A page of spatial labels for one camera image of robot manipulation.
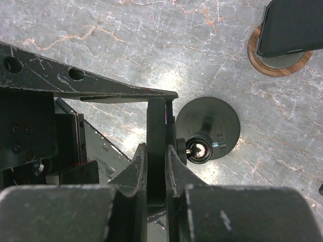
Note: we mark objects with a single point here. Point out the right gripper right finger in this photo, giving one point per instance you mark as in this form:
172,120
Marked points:
197,211

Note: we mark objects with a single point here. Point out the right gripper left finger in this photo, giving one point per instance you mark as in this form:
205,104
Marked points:
113,212

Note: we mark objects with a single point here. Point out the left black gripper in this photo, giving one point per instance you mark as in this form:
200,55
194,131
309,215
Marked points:
39,144

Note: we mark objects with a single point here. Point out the black round base phone stand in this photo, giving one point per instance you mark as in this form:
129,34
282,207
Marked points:
207,128

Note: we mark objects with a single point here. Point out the black phone on wooden stand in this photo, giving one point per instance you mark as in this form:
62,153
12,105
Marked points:
290,26

